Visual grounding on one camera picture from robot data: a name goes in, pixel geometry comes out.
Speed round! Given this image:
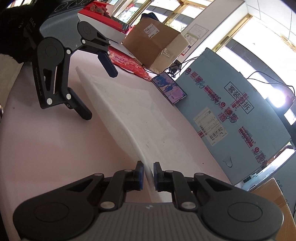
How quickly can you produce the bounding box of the white nonwoven shopping bag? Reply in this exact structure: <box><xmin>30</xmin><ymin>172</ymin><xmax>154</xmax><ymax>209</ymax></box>
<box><xmin>75</xmin><ymin>66</ymin><xmax>223</xmax><ymax>204</ymax></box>

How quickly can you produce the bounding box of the white and red flat box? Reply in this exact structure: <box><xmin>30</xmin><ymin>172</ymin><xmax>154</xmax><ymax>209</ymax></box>
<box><xmin>78</xmin><ymin>5</ymin><xmax>136</xmax><ymax>59</ymax></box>

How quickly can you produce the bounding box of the open brown cardboard box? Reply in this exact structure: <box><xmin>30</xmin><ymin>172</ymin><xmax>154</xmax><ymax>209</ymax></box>
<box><xmin>250</xmin><ymin>177</ymin><xmax>296</xmax><ymax>241</ymax></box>

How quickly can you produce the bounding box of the red paper decoration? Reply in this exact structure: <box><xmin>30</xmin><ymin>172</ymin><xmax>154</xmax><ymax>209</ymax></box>
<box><xmin>109</xmin><ymin>47</ymin><xmax>152</xmax><ymax>82</ymax></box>

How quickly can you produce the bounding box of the sealed brown cardboard box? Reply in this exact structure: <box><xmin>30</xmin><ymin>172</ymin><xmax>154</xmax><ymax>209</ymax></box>
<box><xmin>122</xmin><ymin>18</ymin><xmax>189</xmax><ymax>74</ymax></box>

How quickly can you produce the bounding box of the smartphone with lit screen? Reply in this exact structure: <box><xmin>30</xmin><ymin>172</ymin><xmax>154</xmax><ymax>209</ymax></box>
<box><xmin>152</xmin><ymin>72</ymin><xmax>187</xmax><ymax>104</ymax></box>

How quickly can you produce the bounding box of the large light blue box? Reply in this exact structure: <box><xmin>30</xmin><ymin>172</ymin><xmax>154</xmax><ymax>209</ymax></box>
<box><xmin>176</xmin><ymin>49</ymin><xmax>291</xmax><ymax>185</ymax></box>

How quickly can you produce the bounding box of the black charging cable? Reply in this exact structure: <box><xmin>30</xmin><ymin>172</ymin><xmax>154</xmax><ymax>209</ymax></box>
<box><xmin>143</xmin><ymin>55</ymin><xmax>202</xmax><ymax>77</ymax></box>

